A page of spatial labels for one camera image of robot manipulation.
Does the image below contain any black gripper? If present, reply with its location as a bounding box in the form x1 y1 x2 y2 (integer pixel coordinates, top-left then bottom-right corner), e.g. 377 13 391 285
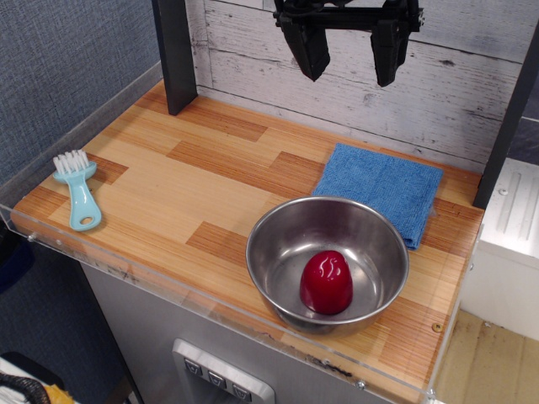
274 1 424 87

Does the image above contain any red plastic egg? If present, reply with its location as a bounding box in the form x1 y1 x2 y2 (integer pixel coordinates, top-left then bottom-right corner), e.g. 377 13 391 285
300 250 353 315

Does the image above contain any stainless steel bowl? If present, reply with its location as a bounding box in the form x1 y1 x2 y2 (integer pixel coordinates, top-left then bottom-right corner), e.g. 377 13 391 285
245 196 409 334

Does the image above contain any blue folded cloth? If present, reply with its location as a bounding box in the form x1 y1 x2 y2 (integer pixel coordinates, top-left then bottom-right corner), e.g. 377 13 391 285
312 143 443 251

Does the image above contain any white cabinet at right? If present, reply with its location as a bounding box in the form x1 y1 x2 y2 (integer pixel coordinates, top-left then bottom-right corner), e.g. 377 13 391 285
461 158 538 340

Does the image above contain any light blue scrub brush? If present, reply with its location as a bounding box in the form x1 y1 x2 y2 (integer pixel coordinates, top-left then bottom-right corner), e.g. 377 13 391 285
53 150 102 231

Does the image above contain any clear acrylic table guard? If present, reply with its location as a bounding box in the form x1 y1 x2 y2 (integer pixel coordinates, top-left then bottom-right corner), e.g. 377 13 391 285
1 65 483 403

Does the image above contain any silver button control panel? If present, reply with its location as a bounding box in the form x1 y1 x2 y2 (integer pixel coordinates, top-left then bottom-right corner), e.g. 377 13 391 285
172 338 275 403

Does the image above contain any black and yellow bag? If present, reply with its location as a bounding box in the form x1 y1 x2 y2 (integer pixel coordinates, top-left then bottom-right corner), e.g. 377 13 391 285
1 352 77 404

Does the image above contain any dark left vertical post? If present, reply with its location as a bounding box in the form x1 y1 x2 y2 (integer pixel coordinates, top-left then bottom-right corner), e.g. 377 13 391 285
152 0 198 115

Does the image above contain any dark vertical post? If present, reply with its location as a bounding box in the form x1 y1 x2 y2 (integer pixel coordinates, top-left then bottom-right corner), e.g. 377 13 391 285
152 0 198 115
472 26 538 210

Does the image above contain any dark right vertical post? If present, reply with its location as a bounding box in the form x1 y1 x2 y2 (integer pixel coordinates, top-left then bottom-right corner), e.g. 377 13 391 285
472 26 538 210

